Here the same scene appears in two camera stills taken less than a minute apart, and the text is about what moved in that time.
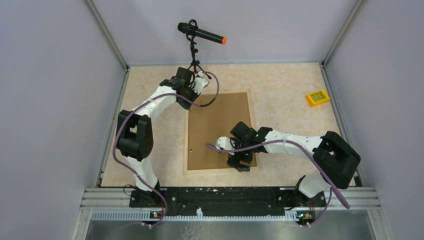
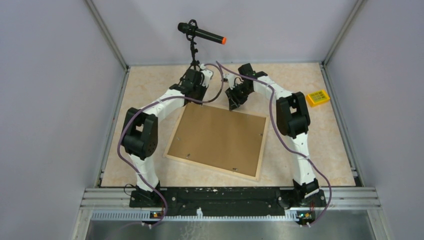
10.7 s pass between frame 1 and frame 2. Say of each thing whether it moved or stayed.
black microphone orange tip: stayed
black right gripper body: moved
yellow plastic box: stayed
